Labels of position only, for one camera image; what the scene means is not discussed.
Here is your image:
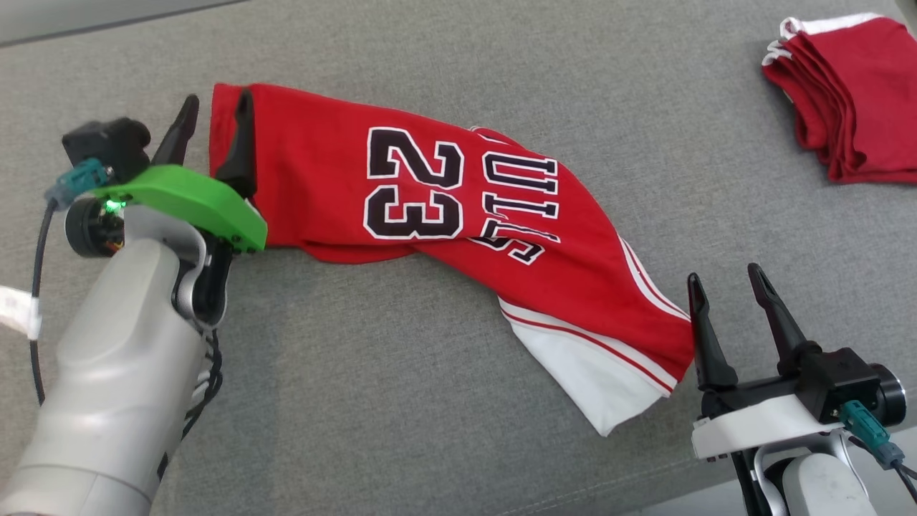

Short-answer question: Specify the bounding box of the red Bulls 23 jersey garment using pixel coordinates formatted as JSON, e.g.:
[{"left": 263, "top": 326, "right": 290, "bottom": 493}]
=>
[{"left": 209, "top": 82, "right": 696, "bottom": 438}]

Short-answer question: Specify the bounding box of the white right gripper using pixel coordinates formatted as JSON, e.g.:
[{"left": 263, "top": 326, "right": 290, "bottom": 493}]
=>
[{"left": 686, "top": 263, "right": 848, "bottom": 461}]

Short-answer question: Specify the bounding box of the grey fabric sofa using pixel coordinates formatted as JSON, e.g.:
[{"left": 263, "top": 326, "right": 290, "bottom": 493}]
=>
[{"left": 0, "top": 0, "right": 917, "bottom": 516}]

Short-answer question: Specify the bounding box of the red garment stack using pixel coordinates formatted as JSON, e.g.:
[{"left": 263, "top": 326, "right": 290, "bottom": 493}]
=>
[{"left": 761, "top": 12, "right": 917, "bottom": 186}]

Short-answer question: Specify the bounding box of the black cable with teal plug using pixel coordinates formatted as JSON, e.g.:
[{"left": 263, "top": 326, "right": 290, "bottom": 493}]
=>
[
  {"left": 29, "top": 158, "right": 112, "bottom": 406},
  {"left": 838, "top": 401, "right": 917, "bottom": 504}
]

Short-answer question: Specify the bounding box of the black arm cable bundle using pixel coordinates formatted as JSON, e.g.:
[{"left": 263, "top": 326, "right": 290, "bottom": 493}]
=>
[{"left": 156, "top": 326, "right": 224, "bottom": 481}]

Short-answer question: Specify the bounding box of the white cable label tag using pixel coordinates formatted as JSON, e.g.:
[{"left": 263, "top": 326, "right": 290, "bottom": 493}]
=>
[{"left": 0, "top": 285, "right": 42, "bottom": 340}]

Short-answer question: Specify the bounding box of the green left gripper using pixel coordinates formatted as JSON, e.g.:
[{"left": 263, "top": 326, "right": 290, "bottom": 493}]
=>
[{"left": 93, "top": 89, "right": 269, "bottom": 327}]

